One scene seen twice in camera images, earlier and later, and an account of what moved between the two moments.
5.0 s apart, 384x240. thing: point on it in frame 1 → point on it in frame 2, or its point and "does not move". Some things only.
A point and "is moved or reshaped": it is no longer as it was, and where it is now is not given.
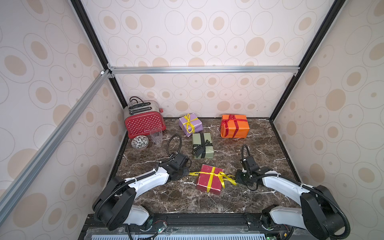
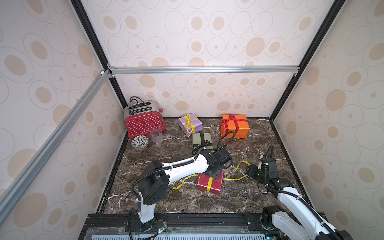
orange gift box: x=234 y=126 does not move
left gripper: x=186 y=171 → x=220 y=167
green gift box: x=203 y=146 does not move
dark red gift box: x=203 y=181 does not move
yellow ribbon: x=223 y=176 is moved or reshaped
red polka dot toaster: x=141 y=117 does not move
